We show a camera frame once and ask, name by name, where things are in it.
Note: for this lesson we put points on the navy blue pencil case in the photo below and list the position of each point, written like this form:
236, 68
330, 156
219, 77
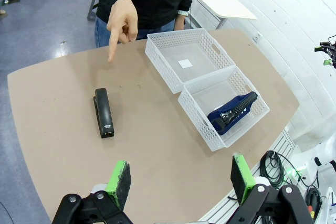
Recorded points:
228, 115

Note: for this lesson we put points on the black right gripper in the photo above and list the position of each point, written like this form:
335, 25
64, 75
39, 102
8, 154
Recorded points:
333, 53

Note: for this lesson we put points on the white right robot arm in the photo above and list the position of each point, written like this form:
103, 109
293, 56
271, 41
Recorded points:
324, 148

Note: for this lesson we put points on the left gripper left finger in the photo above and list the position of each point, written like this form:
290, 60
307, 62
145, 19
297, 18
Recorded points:
122, 182

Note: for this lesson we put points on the grey aluminium frame rail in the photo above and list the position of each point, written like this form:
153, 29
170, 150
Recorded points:
278, 148

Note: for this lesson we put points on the empty white table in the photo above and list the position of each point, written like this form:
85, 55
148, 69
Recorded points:
223, 1

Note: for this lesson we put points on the person's right hand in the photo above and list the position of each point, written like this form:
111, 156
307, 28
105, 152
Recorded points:
123, 19

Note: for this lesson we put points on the black stapler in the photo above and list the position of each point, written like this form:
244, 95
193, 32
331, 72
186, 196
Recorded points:
103, 113

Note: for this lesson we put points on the white wall socket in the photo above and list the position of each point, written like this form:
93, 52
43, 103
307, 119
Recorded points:
256, 36

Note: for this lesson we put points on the white perforated plastic basket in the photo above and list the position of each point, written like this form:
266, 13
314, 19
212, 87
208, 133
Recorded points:
199, 119
168, 43

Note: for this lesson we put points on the person's left hand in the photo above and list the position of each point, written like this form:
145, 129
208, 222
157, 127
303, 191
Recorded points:
180, 22

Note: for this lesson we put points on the white wristwatch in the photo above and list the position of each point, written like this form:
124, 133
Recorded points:
183, 12

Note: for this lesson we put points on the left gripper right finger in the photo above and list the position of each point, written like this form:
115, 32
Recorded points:
240, 176

